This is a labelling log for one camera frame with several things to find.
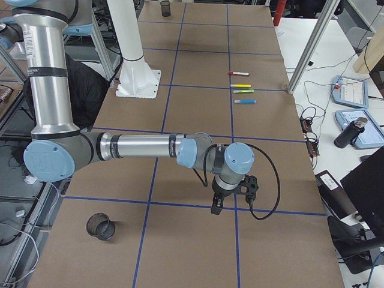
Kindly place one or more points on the upper orange black adapter box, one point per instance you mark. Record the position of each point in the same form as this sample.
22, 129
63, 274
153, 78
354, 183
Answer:
306, 125

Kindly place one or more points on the blue highlighter marker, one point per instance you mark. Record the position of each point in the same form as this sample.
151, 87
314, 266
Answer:
243, 101

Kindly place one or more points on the upper blue teach pendant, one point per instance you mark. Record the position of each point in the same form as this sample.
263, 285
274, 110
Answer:
350, 91

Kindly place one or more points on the red fire extinguisher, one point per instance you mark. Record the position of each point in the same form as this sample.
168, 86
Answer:
279, 12

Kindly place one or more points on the black monitor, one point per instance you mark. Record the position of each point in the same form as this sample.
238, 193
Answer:
364, 187

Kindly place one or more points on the black mesh pen cup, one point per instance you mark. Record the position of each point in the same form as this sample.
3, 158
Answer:
100, 226
165, 8

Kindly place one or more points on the blue teach pendant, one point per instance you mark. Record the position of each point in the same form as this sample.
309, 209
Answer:
370, 134
350, 91

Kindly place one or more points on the green highlighter marker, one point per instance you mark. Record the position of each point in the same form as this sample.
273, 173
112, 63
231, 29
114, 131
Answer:
242, 91

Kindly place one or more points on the black water bottle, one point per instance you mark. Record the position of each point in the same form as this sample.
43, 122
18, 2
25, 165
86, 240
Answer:
350, 134

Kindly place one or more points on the lower orange black adapter box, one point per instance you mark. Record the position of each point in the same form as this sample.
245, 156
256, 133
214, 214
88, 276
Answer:
312, 148

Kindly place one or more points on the lower blue teach pendant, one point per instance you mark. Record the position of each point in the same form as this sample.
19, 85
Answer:
370, 134

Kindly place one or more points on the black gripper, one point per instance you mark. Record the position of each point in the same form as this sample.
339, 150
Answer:
222, 193

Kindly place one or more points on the far black mesh pen cup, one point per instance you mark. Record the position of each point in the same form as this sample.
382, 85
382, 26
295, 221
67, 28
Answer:
165, 8

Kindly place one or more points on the white camera stand column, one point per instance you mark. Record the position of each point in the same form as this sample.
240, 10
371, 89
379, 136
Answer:
136, 79

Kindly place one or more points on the near black mesh pen cup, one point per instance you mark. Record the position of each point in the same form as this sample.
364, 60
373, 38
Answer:
100, 226

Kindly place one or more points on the yellow highlighter marker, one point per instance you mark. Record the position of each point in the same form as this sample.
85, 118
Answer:
240, 86

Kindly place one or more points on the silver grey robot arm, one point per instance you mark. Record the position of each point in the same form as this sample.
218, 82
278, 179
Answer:
59, 148

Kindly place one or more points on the orange black adapter box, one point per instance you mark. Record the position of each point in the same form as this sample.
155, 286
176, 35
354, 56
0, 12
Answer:
312, 148
306, 125

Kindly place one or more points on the red capped marker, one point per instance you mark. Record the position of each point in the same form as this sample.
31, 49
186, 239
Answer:
238, 73

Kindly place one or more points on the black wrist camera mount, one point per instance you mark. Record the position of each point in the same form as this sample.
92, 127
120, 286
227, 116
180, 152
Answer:
248, 187

